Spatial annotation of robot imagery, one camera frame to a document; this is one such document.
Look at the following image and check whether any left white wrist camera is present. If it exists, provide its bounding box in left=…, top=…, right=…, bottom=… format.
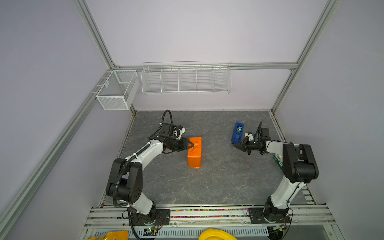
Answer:
left=173, top=125, right=185, bottom=140

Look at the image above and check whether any blue tape dispenser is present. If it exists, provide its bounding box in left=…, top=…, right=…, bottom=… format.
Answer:
left=231, top=122, right=244, bottom=144

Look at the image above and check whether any long white wire basket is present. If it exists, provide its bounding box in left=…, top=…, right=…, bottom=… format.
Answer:
left=141, top=61, right=232, bottom=94

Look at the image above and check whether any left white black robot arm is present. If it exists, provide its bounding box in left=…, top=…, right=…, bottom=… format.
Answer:
left=106, top=110, right=195, bottom=223

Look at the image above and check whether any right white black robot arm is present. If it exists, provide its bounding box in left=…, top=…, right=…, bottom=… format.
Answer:
left=233, top=123, right=319, bottom=223

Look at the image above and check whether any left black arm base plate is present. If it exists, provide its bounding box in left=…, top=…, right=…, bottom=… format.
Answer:
left=129, top=209, right=171, bottom=226

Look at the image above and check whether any colourful tissue box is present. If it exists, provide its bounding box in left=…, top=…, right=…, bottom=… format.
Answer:
left=273, top=154, right=283, bottom=171

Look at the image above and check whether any yellow plastic bag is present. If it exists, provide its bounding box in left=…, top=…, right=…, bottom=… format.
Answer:
left=88, top=231, right=129, bottom=240

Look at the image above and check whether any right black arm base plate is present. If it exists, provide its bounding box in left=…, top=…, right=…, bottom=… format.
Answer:
left=247, top=208, right=291, bottom=224

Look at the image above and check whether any yellow hard hat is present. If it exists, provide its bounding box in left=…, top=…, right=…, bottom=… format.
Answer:
left=199, top=229, right=237, bottom=240

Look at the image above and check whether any white mesh square basket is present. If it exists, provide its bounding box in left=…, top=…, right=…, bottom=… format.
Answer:
left=96, top=70, right=140, bottom=111

